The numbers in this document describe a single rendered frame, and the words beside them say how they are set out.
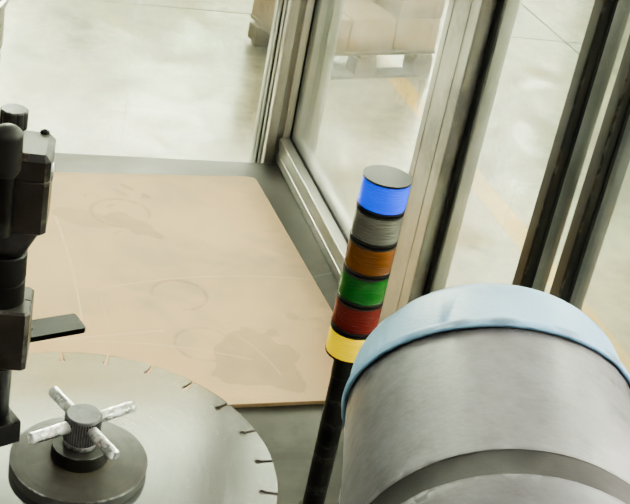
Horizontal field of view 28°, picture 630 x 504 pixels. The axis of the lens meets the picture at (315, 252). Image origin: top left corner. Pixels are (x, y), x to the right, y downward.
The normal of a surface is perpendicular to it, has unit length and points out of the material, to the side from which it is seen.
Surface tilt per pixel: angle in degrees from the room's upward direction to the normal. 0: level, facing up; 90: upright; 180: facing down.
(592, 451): 16
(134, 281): 0
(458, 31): 90
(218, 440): 0
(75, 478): 5
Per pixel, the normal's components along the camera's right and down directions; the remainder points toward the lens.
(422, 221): -0.95, -0.03
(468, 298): -0.20, -0.89
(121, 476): 0.26, -0.83
